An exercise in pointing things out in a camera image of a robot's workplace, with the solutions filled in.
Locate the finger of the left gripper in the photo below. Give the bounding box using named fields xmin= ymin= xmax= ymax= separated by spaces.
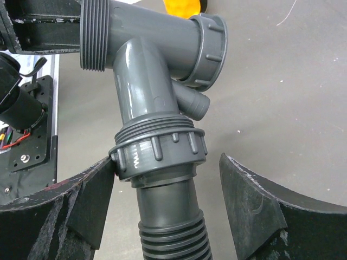
xmin=1 ymin=0 xmax=81 ymax=54

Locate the yellow plastic cup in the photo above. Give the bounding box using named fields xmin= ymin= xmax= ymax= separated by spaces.
xmin=163 ymin=0 xmax=201 ymax=19

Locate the grey plastic pipe fitting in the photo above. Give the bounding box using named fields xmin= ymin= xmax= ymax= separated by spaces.
xmin=80 ymin=1 xmax=228 ymax=189

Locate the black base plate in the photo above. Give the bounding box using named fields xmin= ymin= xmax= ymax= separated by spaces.
xmin=0 ymin=54 xmax=59 ymax=204

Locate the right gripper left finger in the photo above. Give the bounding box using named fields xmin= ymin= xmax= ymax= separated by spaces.
xmin=1 ymin=157 xmax=115 ymax=259

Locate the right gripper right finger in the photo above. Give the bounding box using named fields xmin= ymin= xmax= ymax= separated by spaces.
xmin=219 ymin=154 xmax=346 ymax=259

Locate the black corrugated hose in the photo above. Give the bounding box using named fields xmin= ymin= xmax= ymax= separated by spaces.
xmin=135 ymin=178 xmax=215 ymax=260

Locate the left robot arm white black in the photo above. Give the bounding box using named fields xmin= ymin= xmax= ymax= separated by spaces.
xmin=1 ymin=1 xmax=82 ymax=130

